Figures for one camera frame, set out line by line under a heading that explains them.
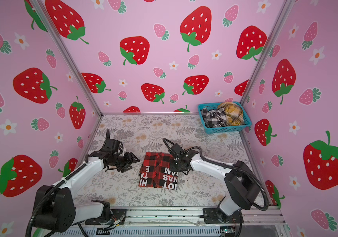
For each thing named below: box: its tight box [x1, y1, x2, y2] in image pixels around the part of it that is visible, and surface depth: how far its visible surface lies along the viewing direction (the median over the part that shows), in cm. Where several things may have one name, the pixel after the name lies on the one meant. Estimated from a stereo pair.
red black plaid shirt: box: [138, 152, 178, 191], surface depth 87 cm
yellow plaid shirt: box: [217, 102, 245, 126], surface depth 109 cm
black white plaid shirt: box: [201, 107, 228, 128], surface depth 109 cm
